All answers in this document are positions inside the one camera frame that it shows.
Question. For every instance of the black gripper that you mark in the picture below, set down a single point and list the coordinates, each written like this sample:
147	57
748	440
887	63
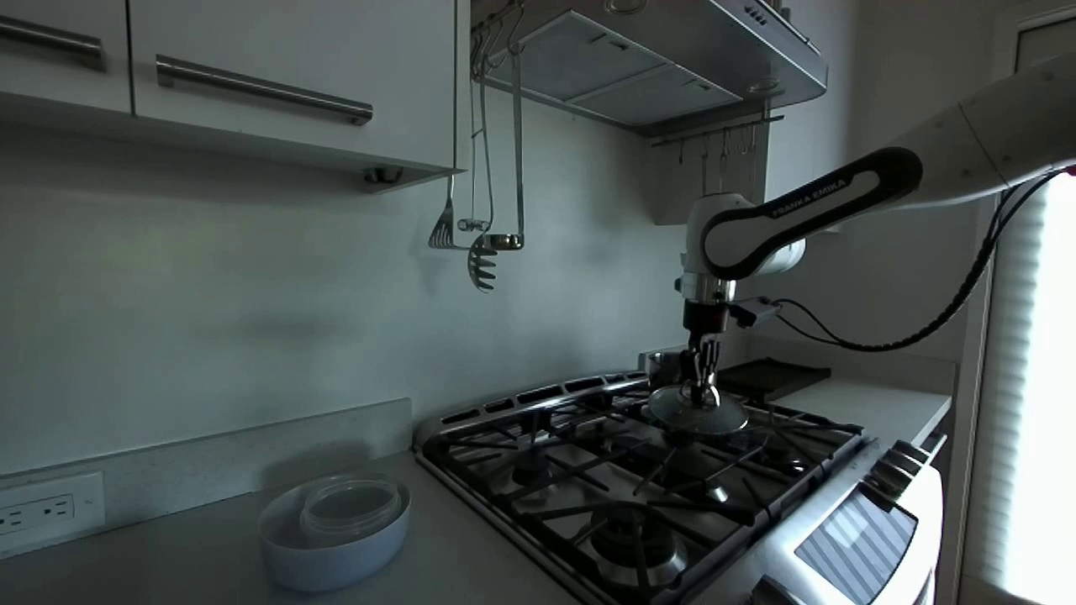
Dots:
717	304

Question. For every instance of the under cabinet light fixture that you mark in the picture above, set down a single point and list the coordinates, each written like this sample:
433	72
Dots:
383	178

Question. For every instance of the small round white dish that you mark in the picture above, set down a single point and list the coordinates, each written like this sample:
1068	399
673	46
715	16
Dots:
347	508

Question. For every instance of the white wall outlet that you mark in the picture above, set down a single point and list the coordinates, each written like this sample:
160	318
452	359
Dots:
52	514

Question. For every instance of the hanging long metal utensil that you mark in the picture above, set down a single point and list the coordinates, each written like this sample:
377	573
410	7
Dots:
515	169

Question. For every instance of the black griddle tray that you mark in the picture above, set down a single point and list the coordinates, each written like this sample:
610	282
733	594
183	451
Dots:
776	378

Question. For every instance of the white window blind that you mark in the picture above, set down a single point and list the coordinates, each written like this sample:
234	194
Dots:
1036	448

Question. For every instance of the stainless steel range hood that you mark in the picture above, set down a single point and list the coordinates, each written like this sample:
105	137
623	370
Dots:
662	57

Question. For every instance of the hanging metal spatula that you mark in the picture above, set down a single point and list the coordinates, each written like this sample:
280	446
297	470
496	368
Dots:
446	229

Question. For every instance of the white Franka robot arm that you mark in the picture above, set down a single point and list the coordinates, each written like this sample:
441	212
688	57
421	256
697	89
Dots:
896	187

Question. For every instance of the white wall cabinet door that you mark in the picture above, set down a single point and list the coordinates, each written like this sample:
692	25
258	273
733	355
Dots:
56	51
304	78

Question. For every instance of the large round white dish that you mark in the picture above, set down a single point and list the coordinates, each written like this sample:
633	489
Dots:
338	561

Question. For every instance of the metal utensil rail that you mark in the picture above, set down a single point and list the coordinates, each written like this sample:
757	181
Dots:
717	125

